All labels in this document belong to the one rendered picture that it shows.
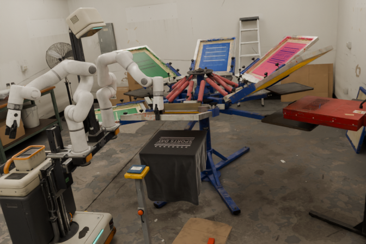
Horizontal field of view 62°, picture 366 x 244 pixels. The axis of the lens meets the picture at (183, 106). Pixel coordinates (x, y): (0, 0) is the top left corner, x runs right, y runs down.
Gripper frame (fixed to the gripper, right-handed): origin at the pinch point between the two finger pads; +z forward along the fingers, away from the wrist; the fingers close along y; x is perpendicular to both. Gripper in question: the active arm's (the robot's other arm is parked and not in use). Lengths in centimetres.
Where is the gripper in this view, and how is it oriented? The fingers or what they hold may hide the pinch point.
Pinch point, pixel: (159, 117)
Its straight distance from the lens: 215.2
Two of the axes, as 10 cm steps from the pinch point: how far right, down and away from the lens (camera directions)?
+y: -2.8, 0.4, -9.6
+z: 0.3, 10.0, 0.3
